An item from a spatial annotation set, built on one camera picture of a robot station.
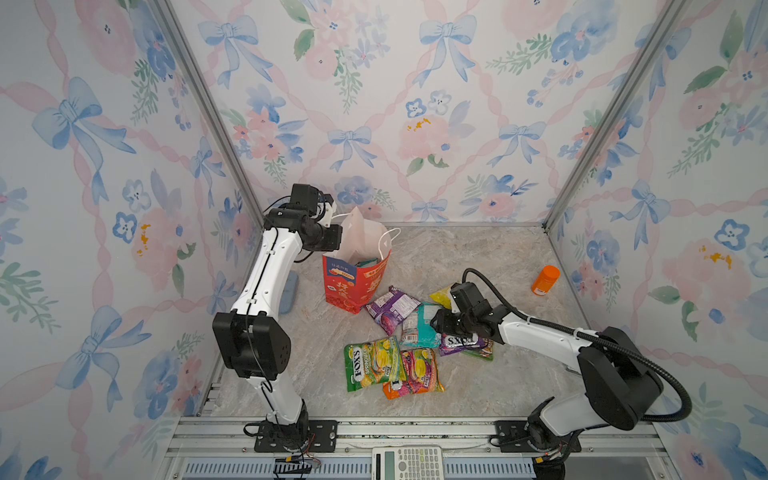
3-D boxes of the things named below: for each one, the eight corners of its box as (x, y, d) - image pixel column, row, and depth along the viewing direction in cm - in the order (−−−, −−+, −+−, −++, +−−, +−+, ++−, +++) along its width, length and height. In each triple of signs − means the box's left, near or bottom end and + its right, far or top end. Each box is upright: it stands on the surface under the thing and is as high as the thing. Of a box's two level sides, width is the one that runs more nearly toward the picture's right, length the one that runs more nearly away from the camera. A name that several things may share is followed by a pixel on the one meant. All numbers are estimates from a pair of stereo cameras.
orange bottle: (533, 296, 102) (545, 278, 94) (528, 283, 106) (540, 265, 98) (549, 296, 102) (563, 279, 94) (544, 283, 106) (557, 265, 98)
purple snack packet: (365, 312, 97) (364, 306, 94) (394, 286, 104) (394, 280, 100) (390, 335, 92) (390, 329, 89) (419, 307, 99) (420, 300, 96)
